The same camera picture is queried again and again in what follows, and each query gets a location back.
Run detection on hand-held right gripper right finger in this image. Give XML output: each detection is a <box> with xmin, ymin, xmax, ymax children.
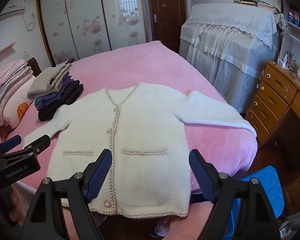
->
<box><xmin>189</xmin><ymin>149</ymin><xmax>282</xmax><ymax>240</ymax></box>

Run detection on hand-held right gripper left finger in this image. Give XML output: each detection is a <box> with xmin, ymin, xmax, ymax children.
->
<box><xmin>20</xmin><ymin>149</ymin><xmax>113</xmax><ymax>240</ymax></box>

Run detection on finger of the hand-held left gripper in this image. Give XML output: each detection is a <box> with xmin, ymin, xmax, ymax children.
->
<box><xmin>0</xmin><ymin>135</ymin><xmax>22</xmax><ymax>159</ymax></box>
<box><xmin>4</xmin><ymin>134</ymin><xmax>51</xmax><ymax>159</ymax></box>

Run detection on white fluffy cardigan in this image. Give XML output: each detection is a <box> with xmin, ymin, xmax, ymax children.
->
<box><xmin>22</xmin><ymin>81</ymin><xmax>257</xmax><ymax>218</ymax></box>

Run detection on orange print pillow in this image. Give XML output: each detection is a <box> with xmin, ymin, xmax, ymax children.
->
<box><xmin>2</xmin><ymin>77</ymin><xmax>37</xmax><ymax>130</ymax></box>

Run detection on folded purple garment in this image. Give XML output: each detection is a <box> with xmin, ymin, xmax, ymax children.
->
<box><xmin>35</xmin><ymin>76</ymin><xmax>77</xmax><ymax>111</ymax></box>

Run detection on folded black garment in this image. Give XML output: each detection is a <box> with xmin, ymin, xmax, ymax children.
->
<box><xmin>38</xmin><ymin>80</ymin><xmax>84</xmax><ymax>122</ymax></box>

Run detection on folded pink ruffled quilt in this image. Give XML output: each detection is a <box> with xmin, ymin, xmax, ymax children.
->
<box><xmin>0</xmin><ymin>59</ymin><xmax>33</xmax><ymax>115</ymax></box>

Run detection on folded beige sweater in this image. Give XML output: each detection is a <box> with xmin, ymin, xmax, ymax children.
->
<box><xmin>27</xmin><ymin>63</ymin><xmax>73</xmax><ymax>101</ymax></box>

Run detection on blue plastic stool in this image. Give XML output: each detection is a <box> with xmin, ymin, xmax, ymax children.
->
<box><xmin>190</xmin><ymin>165</ymin><xmax>285</xmax><ymax>240</ymax></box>

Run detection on wooden desk with drawers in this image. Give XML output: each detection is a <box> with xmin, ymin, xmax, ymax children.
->
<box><xmin>245</xmin><ymin>60</ymin><xmax>300</xmax><ymax>215</ymax></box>

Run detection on pink fleece bed blanket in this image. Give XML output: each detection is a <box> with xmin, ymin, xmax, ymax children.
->
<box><xmin>5</xmin><ymin>40</ymin><xmax>259</xmax><ymax>240</ymax></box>

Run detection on floral sliding door wardrobe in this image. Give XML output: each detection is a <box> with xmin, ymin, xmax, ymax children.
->
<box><xmin>36</xmin><ymin>0</ymin><xmax>150</xmax><ymax>67</ymax></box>

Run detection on cluster of small toiletry bottles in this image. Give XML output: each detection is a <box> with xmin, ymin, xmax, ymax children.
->
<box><xmin>277</xmin><ymin>50</ymin><xmax>300</xmax><ymax>94</ymax></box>

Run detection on white bookshelf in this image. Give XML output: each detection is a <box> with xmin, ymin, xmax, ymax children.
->
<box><xmin>277</xmin><ymin>0</ymin><xmax>300</xmax><ymax>85</ymax></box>

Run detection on brown wooden door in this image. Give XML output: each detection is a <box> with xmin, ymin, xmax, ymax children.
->
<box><xmin>146</xmin><ymin>0</ymin><xmax>188</xmax><ymax>54</ymax></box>

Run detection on stack of books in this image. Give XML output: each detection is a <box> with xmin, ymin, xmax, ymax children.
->
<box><xmin>233</xmin><ymin>0</ymin><xmax>282</xmax><ymax>14</ymax></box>

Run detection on row of shelved books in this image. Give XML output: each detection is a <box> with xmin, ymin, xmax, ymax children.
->
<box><xmin>287</xmin><ymin>8</ymin><xmax>300</xmax><ymax>33</ymax></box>

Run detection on pink wall shelf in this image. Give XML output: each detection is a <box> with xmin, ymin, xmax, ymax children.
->
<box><xmin>0</xmin><ymin>42</ymin><xmax>16</xmax><ymax>62</ymax></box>

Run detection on white air conditioner cable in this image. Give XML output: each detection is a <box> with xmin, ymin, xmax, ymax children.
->
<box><xmin>22</xmin><ymin>11</ymin><xmax>36</xmax><ymax>32</ymax></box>

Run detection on white wall air conditioner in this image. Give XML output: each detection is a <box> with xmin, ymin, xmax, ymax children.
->
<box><xmin>0</xmin><ymin>0</ymin><xmax>28</xmax><ymax>22</ymax></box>

